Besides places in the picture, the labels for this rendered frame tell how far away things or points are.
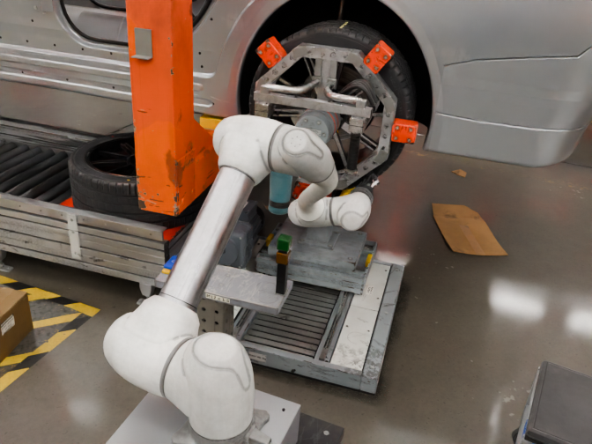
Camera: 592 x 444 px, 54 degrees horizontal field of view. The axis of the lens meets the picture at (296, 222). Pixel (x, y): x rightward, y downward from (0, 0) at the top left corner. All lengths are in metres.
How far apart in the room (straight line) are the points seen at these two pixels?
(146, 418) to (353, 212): 0.92
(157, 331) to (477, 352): 1.52
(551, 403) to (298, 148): 1.05
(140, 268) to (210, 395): 1.27
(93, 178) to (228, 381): 1.48
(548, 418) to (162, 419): 1.06
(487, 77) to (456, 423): 1.25
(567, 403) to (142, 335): 1.23
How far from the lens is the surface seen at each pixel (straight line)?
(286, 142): 1.46
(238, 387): 1.33
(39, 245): 2.77
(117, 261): 2.56
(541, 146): 2.39
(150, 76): 2.05
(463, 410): 2.29
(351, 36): 2.25
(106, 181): 2.56
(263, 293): 1.90
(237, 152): 1.53
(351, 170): 2.05
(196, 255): 1.47
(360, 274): 2.59
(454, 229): 3.45
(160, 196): 2.19
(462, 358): 2.52
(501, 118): 2.34
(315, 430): 1.70
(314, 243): 2.62
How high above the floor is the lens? 1.55
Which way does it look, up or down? 28 degrees down
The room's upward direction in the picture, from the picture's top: 5 degrees clockwise
